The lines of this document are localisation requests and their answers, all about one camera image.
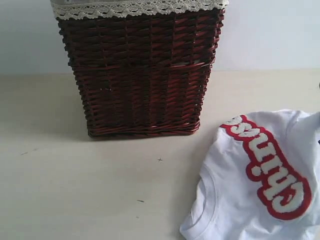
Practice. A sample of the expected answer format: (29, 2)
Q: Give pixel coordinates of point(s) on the dark red wicker basket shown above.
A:
(143, 76)

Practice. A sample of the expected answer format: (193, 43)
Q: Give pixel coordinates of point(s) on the white t-shirt red lettering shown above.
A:
(260, 180)

